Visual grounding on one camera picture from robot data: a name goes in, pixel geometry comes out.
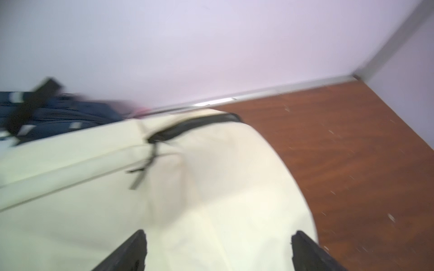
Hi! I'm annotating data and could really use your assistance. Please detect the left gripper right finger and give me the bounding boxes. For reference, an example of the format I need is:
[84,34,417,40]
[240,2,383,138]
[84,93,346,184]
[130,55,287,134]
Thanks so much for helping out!
[291,231,347,271]

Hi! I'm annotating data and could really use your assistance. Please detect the cream canvas backpack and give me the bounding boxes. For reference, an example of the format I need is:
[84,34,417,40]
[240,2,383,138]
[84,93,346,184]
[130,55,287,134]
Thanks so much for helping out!
[1,110,318,271]

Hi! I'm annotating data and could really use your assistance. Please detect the navy blue backpack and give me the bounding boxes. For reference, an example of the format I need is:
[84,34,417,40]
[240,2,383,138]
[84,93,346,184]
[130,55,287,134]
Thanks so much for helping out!
[1,77,124,144]

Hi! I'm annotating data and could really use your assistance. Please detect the pink backpack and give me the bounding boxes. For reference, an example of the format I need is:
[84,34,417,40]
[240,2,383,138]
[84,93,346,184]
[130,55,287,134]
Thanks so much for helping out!
[123,107,151,119]

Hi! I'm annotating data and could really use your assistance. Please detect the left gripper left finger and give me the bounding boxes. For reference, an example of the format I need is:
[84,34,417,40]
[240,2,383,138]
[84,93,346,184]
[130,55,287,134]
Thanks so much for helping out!
[93,229,148,271]

